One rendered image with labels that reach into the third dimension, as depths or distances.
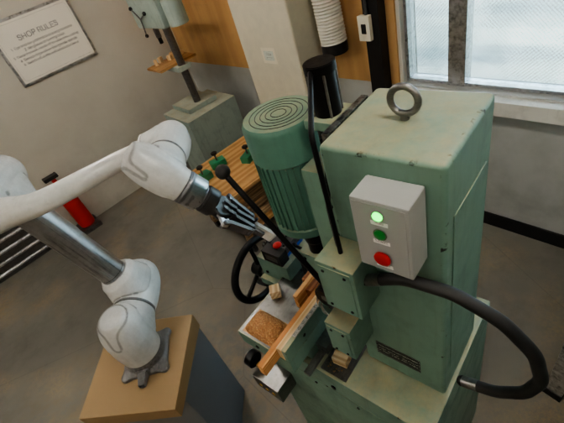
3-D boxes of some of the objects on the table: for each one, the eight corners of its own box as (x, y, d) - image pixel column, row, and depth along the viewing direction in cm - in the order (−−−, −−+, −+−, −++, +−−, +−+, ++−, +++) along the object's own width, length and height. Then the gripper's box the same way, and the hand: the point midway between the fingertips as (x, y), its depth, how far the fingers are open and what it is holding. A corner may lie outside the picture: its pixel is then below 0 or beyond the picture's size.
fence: (385, 221, 135) (383, 209, 132) (389, 221, 134) (388, 210, 131) (285, 360, 105) (280, 350, 102) (290, 363, 104) (284, 353, 101)
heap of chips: (259, 309, 121) (257, 303, 119) (290, 325, 113) (288, 320, 111) (242, 330, 116) (239, 325, 115) (273, 348, 109) (270, 343, 107)
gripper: (197, 190, 106) (264, 229, 116) (190, 221, 96) (264, 261, 106) (212, 173, 103) (280, 215, 113) (206, 203, 93) (282, 246, 103)
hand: (263, 232), depth 108 cm, fingers closed
